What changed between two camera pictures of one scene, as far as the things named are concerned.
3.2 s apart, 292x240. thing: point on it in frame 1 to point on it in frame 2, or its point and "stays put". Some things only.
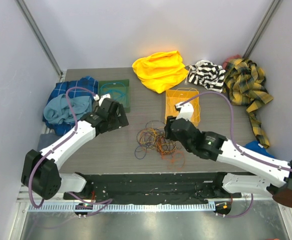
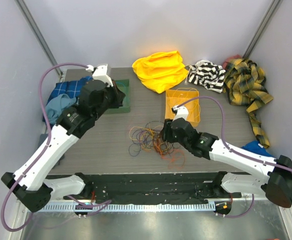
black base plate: [109, 188] stays put
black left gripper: [121, 119] to [118, 95]
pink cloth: [237, 56] stays put
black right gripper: [169, 133] stays put
